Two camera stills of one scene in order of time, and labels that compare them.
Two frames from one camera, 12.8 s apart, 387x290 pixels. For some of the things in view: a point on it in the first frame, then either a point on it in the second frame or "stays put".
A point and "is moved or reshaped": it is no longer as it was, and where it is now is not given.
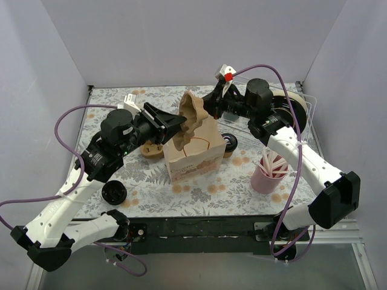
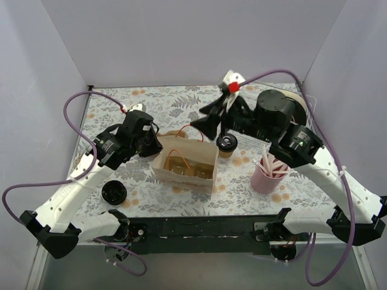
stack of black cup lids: [114, 192] stays put
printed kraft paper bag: [201, 153] is moved or reshaped
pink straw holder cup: [268, 174] stays put
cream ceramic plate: [293, 95] stays put
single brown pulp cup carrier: [194, 112] → [183, 165]
